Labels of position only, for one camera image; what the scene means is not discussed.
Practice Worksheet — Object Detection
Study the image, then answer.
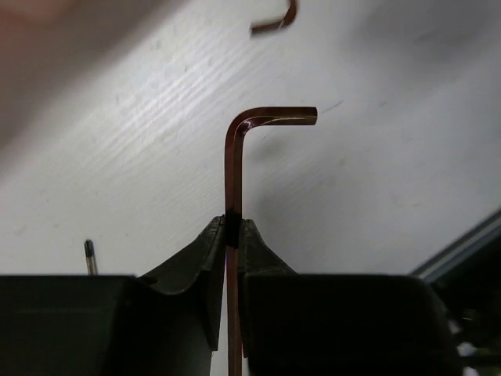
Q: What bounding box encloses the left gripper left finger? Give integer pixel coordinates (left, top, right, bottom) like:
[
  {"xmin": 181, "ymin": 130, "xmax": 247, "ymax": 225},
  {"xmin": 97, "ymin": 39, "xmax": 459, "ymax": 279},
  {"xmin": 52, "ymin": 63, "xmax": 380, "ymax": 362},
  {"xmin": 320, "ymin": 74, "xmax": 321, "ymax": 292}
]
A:
[{"xmin": 1, "ymin": 217, "xmax": 225, "ymax": 375}]

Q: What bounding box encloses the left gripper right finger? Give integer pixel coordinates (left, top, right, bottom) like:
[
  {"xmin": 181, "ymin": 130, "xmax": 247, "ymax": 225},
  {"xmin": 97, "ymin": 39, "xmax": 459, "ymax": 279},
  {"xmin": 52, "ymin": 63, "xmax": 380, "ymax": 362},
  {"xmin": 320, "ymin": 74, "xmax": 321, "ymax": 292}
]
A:
[{"xmin": 238, "ymin": 220, "xmax": 463, "ymax": 375}]

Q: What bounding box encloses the small brown hex key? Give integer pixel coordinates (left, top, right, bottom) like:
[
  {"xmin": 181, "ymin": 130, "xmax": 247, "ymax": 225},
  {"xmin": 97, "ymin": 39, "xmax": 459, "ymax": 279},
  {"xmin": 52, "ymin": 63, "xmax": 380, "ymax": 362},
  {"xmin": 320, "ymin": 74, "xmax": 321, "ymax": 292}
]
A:
[{"xmin": 250, "ymin": 0, "xmax": 298, "ymax": 37}]

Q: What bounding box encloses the blue red screwdriver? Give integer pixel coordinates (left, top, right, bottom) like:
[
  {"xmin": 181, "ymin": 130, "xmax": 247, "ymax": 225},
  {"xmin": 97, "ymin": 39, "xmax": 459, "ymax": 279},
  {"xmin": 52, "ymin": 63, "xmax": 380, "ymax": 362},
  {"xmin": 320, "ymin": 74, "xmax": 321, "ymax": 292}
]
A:
[{"xmin": 84, "ymin": 239, "xmax": 98, "ymax": 276}]

